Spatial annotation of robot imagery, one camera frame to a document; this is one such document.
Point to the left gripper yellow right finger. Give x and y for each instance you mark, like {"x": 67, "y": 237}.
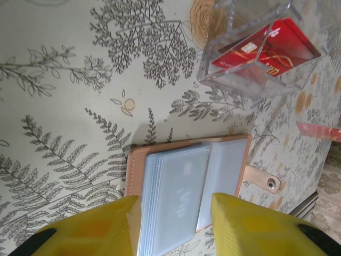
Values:
{"x": 253, "y": 234}

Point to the floral table cover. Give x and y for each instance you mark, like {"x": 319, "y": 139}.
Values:
{"x": 53, "y": 106}

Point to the aluminium side rail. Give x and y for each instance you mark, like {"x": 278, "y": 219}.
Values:
{"x": 303, "y": 205}

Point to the clear acrylic box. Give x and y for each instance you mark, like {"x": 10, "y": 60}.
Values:
{"x": 239, "y": 88}

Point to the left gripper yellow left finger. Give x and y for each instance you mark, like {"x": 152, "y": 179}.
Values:
{"x": 101, "y": 234}

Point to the pink leather card holder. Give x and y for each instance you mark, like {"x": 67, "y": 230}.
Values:
{"x": 136, "y": 173}

